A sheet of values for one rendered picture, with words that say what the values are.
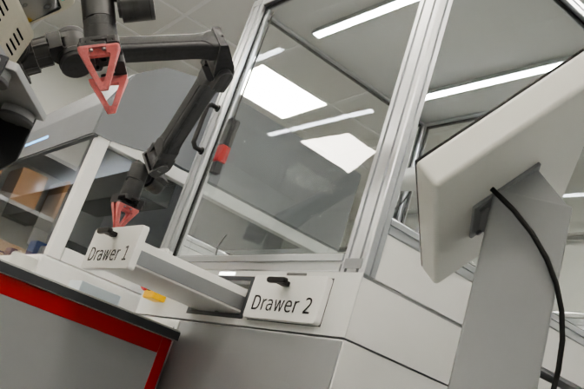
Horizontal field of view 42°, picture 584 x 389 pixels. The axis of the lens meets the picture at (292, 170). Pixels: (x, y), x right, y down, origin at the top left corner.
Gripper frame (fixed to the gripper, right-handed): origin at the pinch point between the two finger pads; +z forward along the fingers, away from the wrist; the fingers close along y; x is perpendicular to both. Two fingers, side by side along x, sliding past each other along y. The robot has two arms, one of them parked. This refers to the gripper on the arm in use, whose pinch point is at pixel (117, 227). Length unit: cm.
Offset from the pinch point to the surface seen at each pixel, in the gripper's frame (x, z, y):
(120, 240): 11.0, 8.1, -30.7
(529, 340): -8, 16, -136
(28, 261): 23.0, 18.7, -9.6
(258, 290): -21, 9, -48
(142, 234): 10.7, 6.5, -41.0
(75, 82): -84, -164, 388
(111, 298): -3.1, 19.6, -6.6
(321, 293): -20, 9, -73
